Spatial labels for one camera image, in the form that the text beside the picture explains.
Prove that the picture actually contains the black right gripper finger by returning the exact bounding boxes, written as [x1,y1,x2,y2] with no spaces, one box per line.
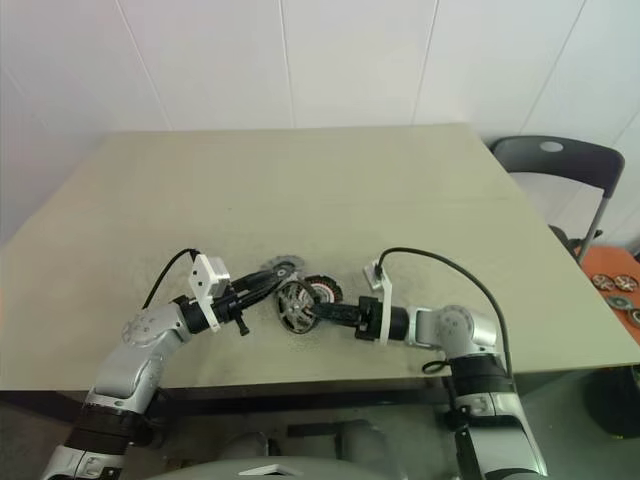
[315,301,362,318]
[311,313,361,328]

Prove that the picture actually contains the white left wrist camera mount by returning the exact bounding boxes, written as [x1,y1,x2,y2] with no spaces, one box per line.
[188,254,233,334]

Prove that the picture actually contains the black rotor ring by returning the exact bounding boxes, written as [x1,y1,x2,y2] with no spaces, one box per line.
[273,280,322,336]

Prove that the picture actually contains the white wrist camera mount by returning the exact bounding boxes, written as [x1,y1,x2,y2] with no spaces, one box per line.
[188,254,233,334]
[362,260,394,348]

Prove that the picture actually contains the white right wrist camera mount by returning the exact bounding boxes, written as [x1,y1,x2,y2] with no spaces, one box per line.
[362,260,394,348]

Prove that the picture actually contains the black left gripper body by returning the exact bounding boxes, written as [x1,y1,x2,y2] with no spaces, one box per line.
[212,283,251,338]

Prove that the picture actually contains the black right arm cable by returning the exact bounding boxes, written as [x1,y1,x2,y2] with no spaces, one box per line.
[373,247,514,381]

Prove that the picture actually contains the dark table frame bar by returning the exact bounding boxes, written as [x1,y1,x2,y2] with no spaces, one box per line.
[159,384,451,415]

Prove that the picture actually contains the grey robot torso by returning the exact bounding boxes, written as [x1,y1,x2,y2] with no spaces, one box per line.
[167,451,386,480]

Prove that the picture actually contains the grey gear disc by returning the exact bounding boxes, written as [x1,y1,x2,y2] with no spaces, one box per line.
[261,254,302,282]

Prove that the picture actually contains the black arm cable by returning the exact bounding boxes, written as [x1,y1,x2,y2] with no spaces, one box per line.
[373,247,514,381]
[141,248,201,309]

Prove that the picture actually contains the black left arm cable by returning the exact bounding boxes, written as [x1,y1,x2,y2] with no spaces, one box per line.
[141,248,201,309]

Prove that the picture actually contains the black round object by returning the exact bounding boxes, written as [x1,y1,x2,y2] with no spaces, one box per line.
[584,367,640,442]

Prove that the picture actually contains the grey motor housing copper windings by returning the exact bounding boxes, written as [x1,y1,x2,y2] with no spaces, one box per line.
[301,273,344,307]

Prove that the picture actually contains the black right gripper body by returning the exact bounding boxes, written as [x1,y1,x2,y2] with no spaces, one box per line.
[353,295,387,344]

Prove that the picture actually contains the black folding chair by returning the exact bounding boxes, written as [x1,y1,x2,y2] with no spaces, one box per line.
[487,134,627,264]

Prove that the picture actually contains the orange surface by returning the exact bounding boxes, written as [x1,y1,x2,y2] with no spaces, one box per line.
[579,245,640,347]

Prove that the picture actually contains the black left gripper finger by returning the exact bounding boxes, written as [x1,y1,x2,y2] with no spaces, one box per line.
[238,274,294,308]
[231,269,284,297]

